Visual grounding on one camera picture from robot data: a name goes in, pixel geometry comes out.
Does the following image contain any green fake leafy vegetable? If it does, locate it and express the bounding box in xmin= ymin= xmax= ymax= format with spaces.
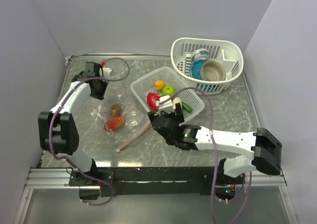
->
xmin=182 ymin=103 xmax=193 ymax=113

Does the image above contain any brown fake mushroom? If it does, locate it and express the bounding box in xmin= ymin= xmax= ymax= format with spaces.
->
xmin=110 ymin=104 xmax=122 ymax=117

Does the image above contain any red fake dragon fruit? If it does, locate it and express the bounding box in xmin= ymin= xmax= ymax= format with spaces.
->
xmin=147 ymin=92 xmax=160 ymax=112

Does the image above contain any green fake apple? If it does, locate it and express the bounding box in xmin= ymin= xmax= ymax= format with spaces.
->
xmin=161 ymin=85 xmax=176 ymax=97

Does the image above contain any clear zip top bag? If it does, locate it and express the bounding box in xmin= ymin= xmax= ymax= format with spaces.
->
xmin=87 ymin=83 xmax=150 ymax=153

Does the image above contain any orange fake fruit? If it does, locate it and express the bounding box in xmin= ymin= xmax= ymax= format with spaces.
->
xmin=155 ymin=80 xmax=165 ymax=92

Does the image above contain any red fake mango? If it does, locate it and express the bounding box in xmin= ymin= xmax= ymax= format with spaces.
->
xmin=104 ymin=116 xmax=124 ymax=131

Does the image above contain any white rectangular perforated basket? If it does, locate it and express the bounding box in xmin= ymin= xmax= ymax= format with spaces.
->
xmin=130 ymin=66 xmax=205 ymax=125

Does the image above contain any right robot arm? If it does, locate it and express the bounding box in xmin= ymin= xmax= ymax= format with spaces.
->
xmin=148 ymin=105 xmax=282 ymax=184

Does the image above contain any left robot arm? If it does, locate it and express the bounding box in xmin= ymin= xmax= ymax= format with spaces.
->
xmin=38 ymin=62 xmax=111 ymax=185

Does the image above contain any beige ceramic bowl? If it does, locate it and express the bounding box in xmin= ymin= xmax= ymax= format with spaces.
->
xmin=201 ymin=60 xmax=226 ymax=82

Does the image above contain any white oval dish rack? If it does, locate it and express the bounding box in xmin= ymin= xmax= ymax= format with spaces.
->
xmin=170 ymin=38 xmax=244 ymax=95

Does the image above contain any blue white patterned bowl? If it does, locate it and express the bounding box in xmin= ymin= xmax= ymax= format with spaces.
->
xmin=191 ymin=48 xmax=209 ymax=62

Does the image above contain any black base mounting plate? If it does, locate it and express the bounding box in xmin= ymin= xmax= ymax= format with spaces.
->
xmin=68 ymin=166 xmax=246 ymax=203

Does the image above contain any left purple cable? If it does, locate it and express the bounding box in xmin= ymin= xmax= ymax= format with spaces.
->
xmin=48 ymin=57 xmax=131 ymax=207

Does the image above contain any purple cable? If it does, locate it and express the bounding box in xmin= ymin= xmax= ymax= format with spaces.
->
xmin=48 ymin=57 xmax=131 ymax=207
xmin=163 ymin=86 xmax=253 ymax=224

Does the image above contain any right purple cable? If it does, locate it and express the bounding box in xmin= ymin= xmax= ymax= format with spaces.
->
xmin=163 ymin=86 xmax=253 ymax=224

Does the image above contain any aluminium frame rail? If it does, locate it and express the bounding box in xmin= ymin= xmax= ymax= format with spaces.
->
xmin=14 ymin=168 xmax=299 ymax=224

